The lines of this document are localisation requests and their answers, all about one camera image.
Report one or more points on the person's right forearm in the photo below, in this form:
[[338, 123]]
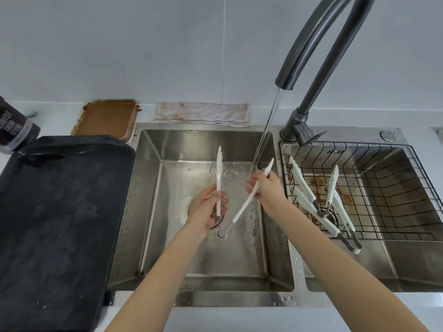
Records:
[[332, 273]]

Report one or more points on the stained white cloth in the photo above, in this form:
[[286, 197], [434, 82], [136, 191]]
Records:
[[204, 112]]

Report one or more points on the white plastic tongs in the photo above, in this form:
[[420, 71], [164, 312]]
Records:
[[301, 178], [323, 219], [219, 162]]

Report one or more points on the dark brown bottle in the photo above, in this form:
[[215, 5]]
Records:
[[15, 126]]

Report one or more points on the person's left thumb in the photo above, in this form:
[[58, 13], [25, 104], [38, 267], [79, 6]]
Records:
[[209, 191]]

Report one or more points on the stainless steel double sink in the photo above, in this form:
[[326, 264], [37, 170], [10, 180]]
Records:
[[225, 266]]

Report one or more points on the person's left hand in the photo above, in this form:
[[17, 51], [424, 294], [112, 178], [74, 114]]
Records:
[[204, 212]]

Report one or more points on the person's right thumb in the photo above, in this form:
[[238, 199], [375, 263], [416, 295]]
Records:
[[258, 194]]

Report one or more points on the person's right hand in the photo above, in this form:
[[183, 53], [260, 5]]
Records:
[[271, 193]]

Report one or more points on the person's left forearm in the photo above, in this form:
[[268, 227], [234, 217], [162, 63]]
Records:
[[162, 283]]

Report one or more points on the round metal sink button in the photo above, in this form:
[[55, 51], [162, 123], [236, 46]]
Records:
[[388, 135]]

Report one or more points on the grey metal faucet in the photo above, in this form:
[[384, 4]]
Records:
[[301, 125]]

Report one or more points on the metal sink drain strainer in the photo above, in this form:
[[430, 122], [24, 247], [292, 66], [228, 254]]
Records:
[[214, 225], [320, 223]]

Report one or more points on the pink dish with brown residue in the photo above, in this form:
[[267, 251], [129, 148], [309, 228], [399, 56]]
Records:
[[107, 117]]

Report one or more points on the black baking tray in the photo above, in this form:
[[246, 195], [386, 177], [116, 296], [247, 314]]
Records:
[[62, 221]]

